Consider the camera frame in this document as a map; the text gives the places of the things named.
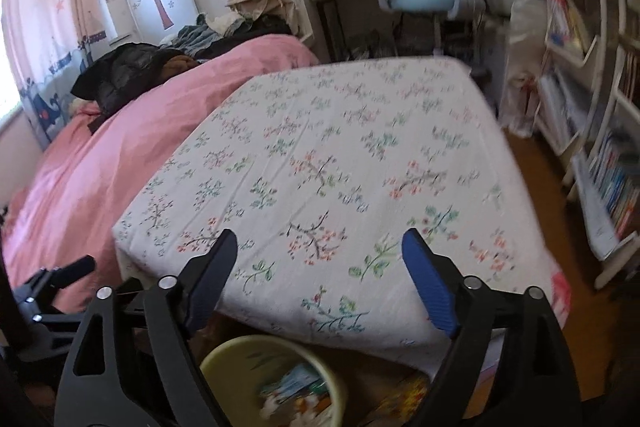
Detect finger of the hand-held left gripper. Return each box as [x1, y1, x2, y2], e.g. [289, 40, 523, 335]
[22, 255, 96, 303]

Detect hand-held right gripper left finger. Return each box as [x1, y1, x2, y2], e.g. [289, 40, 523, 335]
[52, 228, 239, 427]

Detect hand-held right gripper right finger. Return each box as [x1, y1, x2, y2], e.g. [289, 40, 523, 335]
[401, 227, 583, 427]

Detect yellow green waste bin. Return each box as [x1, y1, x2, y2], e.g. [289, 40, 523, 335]
[200, 334, 348, 427]

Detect pink duvet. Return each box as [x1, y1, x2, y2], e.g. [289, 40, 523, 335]
[2, 33, 321, 313]

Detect floral bed sheet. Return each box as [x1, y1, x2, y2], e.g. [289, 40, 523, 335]
[112, 57, 561, 378]

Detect black jacket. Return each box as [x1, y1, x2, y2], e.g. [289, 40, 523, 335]
[70, 42, 176, 132]

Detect window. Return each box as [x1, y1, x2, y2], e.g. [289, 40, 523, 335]
[0, 0, 26, 118]

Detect brown plush toy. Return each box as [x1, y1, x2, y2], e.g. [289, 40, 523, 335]
[160, 55, 201, 80]

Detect pile of clothes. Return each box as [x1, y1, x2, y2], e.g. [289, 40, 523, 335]
[160, 13, 296, 58]

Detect dark bags under desk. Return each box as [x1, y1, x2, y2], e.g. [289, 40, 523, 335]
[345, 27, 436, 60]

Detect white bookshelf with books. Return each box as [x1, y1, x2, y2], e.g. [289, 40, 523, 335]
[532, 0, 640, 290]

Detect pink printed curtain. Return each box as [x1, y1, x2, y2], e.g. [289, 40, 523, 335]
[0, 0, 121, 142]

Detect clear plastic bag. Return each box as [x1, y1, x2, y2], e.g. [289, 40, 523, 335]
[497, 0, 546, 138]

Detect beige cloth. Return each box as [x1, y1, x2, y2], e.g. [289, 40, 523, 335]
[225, 0, 296, 25]

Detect white tote bag red handles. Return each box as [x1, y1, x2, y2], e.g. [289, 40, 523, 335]
[505, 77, 538, 135]

